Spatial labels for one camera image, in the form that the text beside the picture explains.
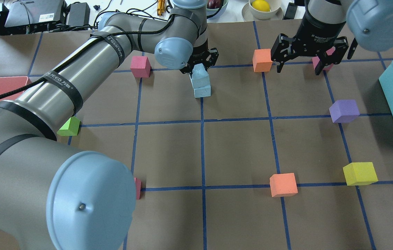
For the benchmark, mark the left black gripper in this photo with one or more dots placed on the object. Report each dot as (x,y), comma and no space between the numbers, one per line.
(201,52)

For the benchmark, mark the yellow foam block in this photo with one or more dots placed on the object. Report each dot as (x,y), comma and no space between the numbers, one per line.
(360,173)

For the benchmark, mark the green foam block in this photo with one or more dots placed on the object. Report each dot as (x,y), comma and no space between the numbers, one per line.
(70,128)

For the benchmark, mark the green bowl with fruit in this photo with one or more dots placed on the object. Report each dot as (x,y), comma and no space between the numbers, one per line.
(216,8)

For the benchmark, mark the black power adapter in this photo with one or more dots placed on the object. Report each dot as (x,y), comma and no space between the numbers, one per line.
(78,14)

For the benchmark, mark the pink foam block far left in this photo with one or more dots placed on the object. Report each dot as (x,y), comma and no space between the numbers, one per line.
(140,67)

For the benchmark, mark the bowl with yellow lemon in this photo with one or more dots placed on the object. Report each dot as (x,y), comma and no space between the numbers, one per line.
(262,10)

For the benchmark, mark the orange foam block near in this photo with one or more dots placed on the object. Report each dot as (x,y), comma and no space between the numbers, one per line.
(283,185)

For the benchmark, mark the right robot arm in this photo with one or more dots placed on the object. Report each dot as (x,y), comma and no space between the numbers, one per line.
(368,23)

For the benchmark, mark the light blue foam block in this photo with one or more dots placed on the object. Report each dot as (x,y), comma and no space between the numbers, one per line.
(202,92)
(199,76)

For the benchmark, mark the dark pink foam block near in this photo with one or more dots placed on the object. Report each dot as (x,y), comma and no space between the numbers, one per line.
(138,186)

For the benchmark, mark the orange foam block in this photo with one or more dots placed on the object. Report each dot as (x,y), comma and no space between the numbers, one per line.
(283,185)
(261,60)

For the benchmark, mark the orange foam block far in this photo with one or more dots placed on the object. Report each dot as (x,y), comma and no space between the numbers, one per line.
(261,60)

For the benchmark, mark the purple foam block right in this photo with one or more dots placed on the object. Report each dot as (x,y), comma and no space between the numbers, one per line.
(344,111)

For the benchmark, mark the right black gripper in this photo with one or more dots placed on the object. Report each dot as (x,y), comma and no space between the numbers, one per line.
(318,29)

